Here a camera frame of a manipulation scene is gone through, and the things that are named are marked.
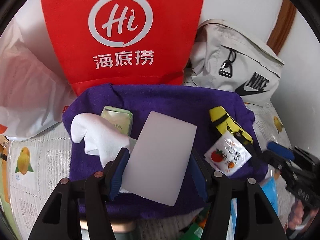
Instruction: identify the brown wooden door frame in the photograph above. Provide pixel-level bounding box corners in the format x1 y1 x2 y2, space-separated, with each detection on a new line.
266 0 297 53

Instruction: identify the fruit print wet wipe packet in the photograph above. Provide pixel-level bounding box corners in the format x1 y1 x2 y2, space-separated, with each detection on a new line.
204 132 252 173

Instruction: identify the blue tissue pack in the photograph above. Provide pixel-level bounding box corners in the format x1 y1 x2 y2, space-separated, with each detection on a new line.
230 177 279 230

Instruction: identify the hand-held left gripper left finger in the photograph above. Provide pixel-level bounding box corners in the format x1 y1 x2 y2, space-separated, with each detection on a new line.
27 148 130 240

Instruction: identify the grey waist bag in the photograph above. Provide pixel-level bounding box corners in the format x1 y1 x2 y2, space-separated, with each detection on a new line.
184 19 285 105

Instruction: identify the white rectangular card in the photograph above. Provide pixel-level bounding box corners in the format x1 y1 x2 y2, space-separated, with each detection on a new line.
121 110 197 207

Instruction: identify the green tissue pack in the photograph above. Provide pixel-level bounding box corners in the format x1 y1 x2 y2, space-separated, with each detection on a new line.
100 106 133 136

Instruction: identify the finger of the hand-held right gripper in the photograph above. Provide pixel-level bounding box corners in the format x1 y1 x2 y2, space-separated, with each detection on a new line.
266 141 296 160
261 150 288 173

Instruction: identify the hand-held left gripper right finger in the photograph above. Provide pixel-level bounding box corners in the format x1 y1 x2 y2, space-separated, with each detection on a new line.
191 152 288 240

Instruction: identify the fruit print tablecloth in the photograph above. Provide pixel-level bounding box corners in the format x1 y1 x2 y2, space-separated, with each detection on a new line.
5 100 300 240

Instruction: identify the white sock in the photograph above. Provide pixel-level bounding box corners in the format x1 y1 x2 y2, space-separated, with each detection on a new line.
71 113 138 169

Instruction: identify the purple towel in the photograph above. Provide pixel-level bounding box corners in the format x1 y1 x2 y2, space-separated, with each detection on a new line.
62 83 268 218

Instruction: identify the white plastic shopping bag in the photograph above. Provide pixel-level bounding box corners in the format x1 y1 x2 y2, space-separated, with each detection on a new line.
0 17 75 140

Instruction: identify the person's right hand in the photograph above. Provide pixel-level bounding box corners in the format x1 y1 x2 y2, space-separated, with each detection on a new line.
288 199 311 236

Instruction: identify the red paper bag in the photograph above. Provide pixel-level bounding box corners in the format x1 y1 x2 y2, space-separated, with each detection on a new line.
40 0 208 95

